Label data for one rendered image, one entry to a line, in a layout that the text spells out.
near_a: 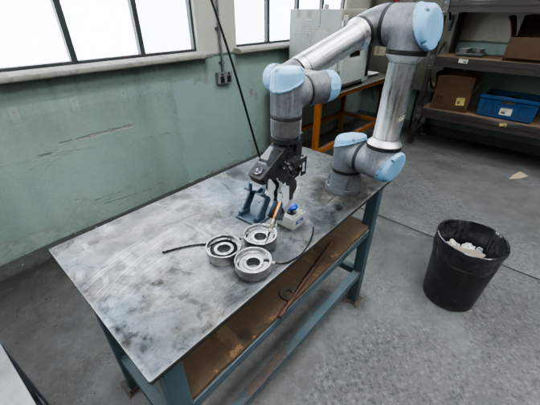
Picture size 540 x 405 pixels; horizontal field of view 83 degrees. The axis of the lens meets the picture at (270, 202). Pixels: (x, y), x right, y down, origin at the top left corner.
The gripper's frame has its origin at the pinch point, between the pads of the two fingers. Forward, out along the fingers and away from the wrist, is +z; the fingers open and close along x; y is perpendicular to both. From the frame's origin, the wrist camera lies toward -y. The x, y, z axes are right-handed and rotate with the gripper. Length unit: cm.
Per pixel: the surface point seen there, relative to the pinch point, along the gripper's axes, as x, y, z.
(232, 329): 5.9, -16.2, 41.7
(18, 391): 26, -65, 29
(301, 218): 2.3, 16.0, 13.8
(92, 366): 74, -47, 97
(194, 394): 0, -37, 42
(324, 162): 22, 65, 17
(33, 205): 170, -25, 56
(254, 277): -2.7, -14.0, 14.3
